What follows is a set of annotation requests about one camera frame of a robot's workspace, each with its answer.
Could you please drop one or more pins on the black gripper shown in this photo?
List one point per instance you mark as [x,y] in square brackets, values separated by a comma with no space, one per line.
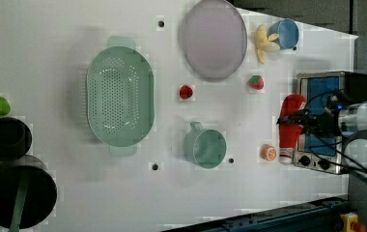
[323,124]

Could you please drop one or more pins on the red plush ketchup bottle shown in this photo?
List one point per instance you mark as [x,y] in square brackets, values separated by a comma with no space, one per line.
[289,133]

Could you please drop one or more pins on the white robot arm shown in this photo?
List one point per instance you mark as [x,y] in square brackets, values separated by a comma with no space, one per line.
[352,123]

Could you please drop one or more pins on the grey oval plate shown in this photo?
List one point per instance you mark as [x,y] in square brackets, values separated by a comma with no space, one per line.
[214,39]

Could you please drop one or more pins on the orange plush slice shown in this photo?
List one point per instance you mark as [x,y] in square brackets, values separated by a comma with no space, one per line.
[268,153]

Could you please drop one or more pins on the pink plush strawberry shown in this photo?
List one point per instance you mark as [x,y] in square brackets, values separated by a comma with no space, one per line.
[256,82]

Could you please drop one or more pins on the yellow plush banana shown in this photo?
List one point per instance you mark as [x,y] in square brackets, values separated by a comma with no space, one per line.
[265,43]

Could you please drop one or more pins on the blue cup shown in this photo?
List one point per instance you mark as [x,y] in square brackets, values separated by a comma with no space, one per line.
[288,33]

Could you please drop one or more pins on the small red plush berry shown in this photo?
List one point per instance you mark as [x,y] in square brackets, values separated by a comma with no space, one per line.
[186,92]

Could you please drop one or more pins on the green perforated colander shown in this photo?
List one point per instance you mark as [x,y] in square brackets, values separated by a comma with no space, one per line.
[120,96]

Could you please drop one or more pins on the large black cylinder holder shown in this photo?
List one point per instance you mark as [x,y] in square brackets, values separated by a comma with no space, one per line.
[41,193]

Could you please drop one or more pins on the green spatula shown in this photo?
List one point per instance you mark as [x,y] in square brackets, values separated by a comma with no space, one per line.
[19,201]

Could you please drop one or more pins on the small black cylinder holder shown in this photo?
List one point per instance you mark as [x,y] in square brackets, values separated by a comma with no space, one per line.
[15,139]

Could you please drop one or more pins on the green mug with handle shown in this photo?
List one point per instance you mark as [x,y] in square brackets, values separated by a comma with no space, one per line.
[204,147]

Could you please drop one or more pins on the blue metal frame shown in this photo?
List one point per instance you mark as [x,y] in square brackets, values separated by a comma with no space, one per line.
[315,216]

